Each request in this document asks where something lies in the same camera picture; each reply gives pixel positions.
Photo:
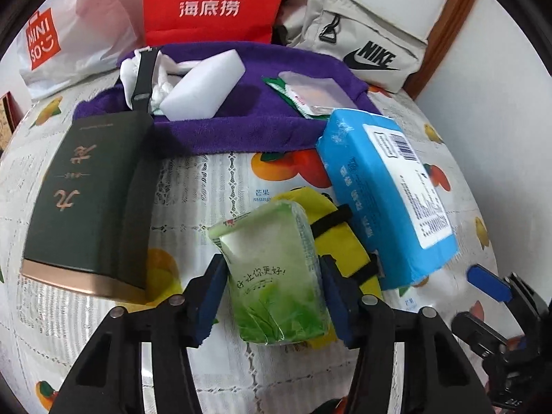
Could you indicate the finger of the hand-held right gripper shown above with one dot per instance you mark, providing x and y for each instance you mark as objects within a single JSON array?
[
  {"x": 487, "y": 282},
  {"x": 474, "y": 327}
]

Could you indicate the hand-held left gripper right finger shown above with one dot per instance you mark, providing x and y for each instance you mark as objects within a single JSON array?
[{"x": 340, "y": 299}]

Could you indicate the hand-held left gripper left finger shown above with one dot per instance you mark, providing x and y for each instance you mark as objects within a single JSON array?
[{"x": 211, "y": 295}]

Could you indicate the green pocket tissue pack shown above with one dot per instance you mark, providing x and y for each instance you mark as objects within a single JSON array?
[{"x": 267, "y": 276}]

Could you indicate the white sponge block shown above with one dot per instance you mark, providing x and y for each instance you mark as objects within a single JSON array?
[{"x": 202, "y": 86}]

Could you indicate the green snack packet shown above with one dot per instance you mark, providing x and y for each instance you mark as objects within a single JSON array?
[{"x": 278, "y": 89}]

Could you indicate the fruit print lace tablecloth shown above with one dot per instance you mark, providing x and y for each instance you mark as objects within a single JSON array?
[{"x": 194, "y": 194}]

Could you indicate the blue tissue pack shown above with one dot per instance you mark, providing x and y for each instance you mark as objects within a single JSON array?
[{"x": 366, "y": 189}]

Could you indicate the dark green gold box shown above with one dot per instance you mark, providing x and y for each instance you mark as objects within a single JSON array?
[{"x": 86, "y": 202}]

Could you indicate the purple towel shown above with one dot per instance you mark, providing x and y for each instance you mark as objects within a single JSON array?
[{"x": 258, "y": 129}]

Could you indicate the white crumpled cloth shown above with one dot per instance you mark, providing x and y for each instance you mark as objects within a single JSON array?
[{"x": 168, "y": 62}]

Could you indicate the beige waist bag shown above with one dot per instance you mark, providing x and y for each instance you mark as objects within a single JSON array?
[{"x": 366, "y": 30}]

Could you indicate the small patterned box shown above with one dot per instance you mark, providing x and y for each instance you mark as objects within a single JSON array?
[{"x": 6, "y": 114}]

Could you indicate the white plastic shopping bag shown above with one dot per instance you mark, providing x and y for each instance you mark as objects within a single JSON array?
[{"x": 86, "y": 30}]

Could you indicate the red paper bag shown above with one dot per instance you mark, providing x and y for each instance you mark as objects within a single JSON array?
[{"x": 215, "y": 0}]

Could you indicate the wooden bed post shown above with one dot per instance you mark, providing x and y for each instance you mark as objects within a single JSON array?
[{"x": 448, "y": 30}]

